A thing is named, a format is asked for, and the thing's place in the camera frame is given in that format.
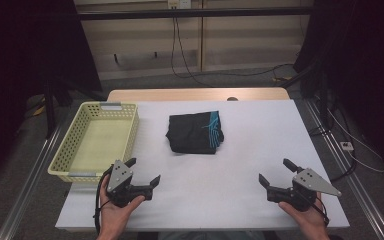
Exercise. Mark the black horizontal metal bar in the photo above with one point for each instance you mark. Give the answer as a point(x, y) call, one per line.
point(193, 13)

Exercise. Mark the black curtain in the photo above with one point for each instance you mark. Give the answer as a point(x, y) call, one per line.
point(363, 50)
point(13, 66)

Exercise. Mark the black metal stand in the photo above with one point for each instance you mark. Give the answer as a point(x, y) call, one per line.
point(50, 113)

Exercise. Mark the cream perforated plastic basket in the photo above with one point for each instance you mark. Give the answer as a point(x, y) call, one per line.
point(100, 143)

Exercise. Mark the white wall outlet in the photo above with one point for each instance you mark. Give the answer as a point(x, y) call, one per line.
point(180, 3)

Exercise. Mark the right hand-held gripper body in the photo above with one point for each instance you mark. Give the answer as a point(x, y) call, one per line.
point(308, 181)

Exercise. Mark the aluminium floor rail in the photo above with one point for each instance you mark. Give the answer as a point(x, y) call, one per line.
point(23, 196)
point(364, 200)

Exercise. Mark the white table mat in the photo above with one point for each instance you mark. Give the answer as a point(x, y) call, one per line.
point(230, 173)

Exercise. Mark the person's left hand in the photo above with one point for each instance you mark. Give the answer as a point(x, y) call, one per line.
point(115, 218)

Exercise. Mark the person's right hand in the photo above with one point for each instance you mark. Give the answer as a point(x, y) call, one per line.
point(310, 221)

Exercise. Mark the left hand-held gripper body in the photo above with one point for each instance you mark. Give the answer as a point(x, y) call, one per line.
point(120, 176)

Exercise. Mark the person's grey clothing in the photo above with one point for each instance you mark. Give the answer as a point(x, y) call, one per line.
point(210, 236)

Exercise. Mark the black garment blue stripes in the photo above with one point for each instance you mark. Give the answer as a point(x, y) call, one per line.
point(190, 133)

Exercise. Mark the yellow floor tape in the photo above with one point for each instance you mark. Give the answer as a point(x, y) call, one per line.
point(39, 111)

